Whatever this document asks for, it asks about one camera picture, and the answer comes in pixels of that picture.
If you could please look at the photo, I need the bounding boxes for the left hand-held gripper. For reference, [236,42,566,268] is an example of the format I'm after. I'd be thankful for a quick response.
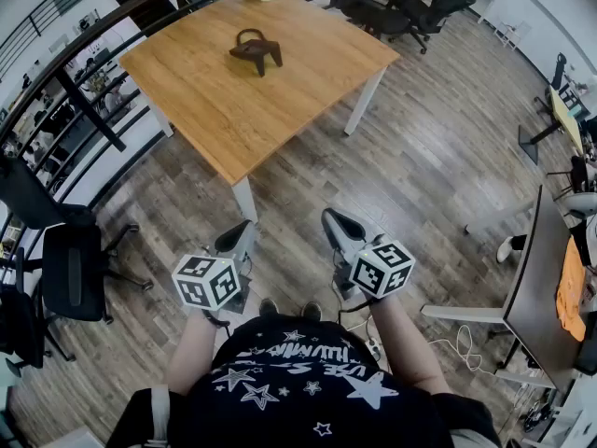
[171,219,257,316]

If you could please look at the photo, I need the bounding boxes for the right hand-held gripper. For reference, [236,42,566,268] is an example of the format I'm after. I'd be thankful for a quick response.
[321,207,417,301]

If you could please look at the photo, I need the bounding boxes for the person's left forearm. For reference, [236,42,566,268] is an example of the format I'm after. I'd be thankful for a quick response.
[165,306,220,396]

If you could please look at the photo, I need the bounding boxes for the person's right forearm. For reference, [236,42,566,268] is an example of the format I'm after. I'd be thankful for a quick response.
[368,294,454,397]

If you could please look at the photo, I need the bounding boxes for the black star-print shirt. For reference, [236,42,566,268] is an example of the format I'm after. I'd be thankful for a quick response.
[105,314,503,448]

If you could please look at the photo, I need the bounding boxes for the black railing with wooden handrail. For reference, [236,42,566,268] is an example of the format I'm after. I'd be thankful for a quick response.
[0,0,340,214]

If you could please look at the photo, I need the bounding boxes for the dark desk with white legs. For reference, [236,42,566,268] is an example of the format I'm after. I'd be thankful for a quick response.
[421,184,587,391]

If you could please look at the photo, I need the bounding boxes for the orange cloth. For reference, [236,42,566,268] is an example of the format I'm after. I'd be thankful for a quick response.
[554,238,588,343]

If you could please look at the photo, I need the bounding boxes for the yellow table with black base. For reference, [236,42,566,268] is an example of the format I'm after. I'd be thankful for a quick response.
[518,85,588,167]

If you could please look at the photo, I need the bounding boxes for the black cable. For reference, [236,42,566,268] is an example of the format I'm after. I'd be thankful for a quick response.
[201,308,232,341]
[336,296,375,331]

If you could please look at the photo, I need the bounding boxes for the white floor cable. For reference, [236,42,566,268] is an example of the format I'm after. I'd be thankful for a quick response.
[427,323,484,373]

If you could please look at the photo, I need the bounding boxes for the white shoulder strap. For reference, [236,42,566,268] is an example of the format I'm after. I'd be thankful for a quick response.
[148,384,171,445]

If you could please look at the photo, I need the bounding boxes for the white wire rack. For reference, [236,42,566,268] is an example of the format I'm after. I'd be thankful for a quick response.
[493,20,533,51]

